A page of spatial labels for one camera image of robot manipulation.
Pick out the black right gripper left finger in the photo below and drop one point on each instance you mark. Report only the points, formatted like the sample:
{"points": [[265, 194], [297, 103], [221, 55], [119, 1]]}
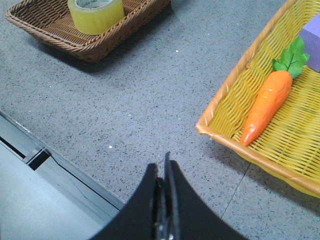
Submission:
{"points": [[135, 220]]}

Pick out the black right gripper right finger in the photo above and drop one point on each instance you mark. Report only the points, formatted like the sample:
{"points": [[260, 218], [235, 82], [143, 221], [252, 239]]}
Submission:
{"points": [[189, 218]]}

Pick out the yellow tape roll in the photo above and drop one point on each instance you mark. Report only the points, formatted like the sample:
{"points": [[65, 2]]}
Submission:
{"points": [[94, 17]]}

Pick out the yellow woven basket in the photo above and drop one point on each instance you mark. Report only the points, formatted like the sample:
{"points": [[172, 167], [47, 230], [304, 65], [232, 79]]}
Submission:
{"points": [[289, 147]]}

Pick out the orange toy carrot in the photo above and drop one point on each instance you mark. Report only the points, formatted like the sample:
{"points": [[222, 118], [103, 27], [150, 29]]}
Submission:
{"points": [[275, 89]]}

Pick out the brown wicker basket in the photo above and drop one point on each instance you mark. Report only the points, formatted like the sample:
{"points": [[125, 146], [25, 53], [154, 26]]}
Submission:
{"points": [[50, 22]]}

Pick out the purple foam block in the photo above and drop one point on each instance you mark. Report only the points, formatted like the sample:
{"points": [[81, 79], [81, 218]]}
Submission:
{"points": [[311, 36]]}

